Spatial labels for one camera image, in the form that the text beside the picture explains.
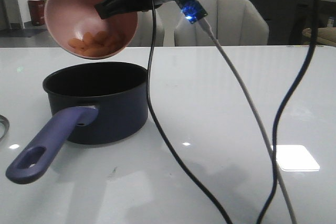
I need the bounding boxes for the black gripper finger in bowl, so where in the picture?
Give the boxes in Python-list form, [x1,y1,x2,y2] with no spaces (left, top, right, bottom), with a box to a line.
[94,0,154,19]

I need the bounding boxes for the orange ham slices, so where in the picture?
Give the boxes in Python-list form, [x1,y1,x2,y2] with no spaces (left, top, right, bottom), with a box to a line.
[68,30,125,58]

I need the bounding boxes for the pink plastic bowl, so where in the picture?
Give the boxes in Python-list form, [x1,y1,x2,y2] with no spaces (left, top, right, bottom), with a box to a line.
[44,0,138,59]

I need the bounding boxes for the glass lid with blue knob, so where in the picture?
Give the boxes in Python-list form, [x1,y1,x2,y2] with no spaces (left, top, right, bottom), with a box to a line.
[0,115,10,140]

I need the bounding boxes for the left grey upholstered chair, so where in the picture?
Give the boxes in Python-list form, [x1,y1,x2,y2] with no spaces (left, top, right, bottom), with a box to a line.
[128,10,165,47]

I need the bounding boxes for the grey upholstered chair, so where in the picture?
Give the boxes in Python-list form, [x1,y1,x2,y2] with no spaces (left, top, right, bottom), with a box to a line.
[128,10,165,47]
[174,0,269,47]

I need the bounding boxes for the blue lit circuit board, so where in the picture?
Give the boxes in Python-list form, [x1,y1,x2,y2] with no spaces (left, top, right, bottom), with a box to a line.
[175,0,208,24]

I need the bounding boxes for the red bin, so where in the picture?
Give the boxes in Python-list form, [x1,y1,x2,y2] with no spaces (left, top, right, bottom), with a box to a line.
[28,0,45,26]

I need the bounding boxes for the right grey upholstered chair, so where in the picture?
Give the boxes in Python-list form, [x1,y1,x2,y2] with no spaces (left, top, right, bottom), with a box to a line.
[174,0,269,47]

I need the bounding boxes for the dark side table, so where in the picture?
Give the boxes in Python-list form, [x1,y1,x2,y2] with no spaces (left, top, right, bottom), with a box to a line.
[288,0,335,45]

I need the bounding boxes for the beige cushion seat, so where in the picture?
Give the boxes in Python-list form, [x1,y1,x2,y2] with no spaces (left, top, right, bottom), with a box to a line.
[317,27,336,47]

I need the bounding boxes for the black cable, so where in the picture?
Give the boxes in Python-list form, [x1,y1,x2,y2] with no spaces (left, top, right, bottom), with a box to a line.
[146,0,233,224]

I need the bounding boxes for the dark blue cable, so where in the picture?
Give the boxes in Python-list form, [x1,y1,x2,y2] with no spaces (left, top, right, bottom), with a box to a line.
[256,0,322,224]

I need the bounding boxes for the grey usb cable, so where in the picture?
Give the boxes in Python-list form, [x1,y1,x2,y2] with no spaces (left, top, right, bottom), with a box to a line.
[196,19,297,224]

